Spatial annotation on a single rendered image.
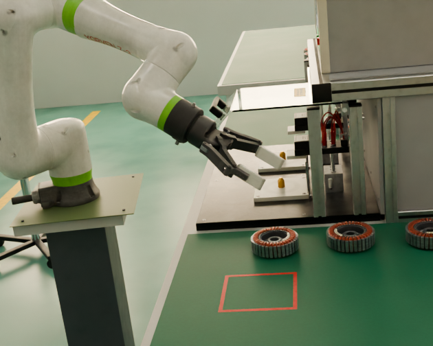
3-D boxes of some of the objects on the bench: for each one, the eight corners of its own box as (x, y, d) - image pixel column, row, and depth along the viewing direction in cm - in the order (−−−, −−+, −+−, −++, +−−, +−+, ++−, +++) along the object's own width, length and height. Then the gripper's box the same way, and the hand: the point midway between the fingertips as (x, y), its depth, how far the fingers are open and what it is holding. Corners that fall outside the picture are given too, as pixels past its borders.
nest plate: (258, 172, 217) (258, 169, 217) (260, 157, 231) (260, 153, 231) (307, 169, 215) (307, 165, 215) (306, 154, 229) (306, 150, 229)
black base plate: (196, 231, 185) (195, 223, 185) (220, 154, 245) (220, 148, 245) (380, 220, 179) (380, 212, 178) (359, 145, 239) (359, 139, 238)
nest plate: (253, 202, 194) (253, 198, 194) (256, 182, 209) (256, 179, 208) (308, 198, 192) (308, 194, 192) (308, 180, 207) (308, 176, 206)
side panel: (385, 224, 177) (381, 97, 167) (384, 219, 180) (380, 95, 170) (502, 217, 173) (506, 88, 163) (499, 212, 176) (502, 85, 166)
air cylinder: (325, 193, 195) (324, 174, 194) (324, 183, 202) (322, 165, 201) (343, 191, 195) (342, 172, 193) (341, 182, 202) (341, 163, 200)
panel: (380, 214, 178) (376, 97, 168) (358, 138, 239) (354, 49, 230) (384, 214, 177) (381, 97, 168) (361, 138, 239) (357, 49, 230)
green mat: (139, 377, 127) (139, 375, 127) (187, 235, 184) (187, 233, 184) (711, 360, 114) (711, 359, 114) (572, 213, 171) (572, 213, 171)
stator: (398, 234, 170) (398, 220, 169) (444, 228, 171) (444, 213, 170) (416, 254, 160) (415, 239, 158) (464, 247, 160) (464, 232, 159)
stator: (245, 257, 167) (243, 243, 166) (261, 237, 177) (260, 224, 176) (290, 261, 163) (289, 246, 161) (304, 241, 172) (303, 226, 171)
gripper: (209, 126, 179) (282, 169, 176) (165, 157, 158) (247, 207, 154) (221, 101, 176) (296, 145, 172) (176, 129, 154) (261, 180, 151)
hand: (269, 171), depth 163 cm, fingers open, 13 cm apart
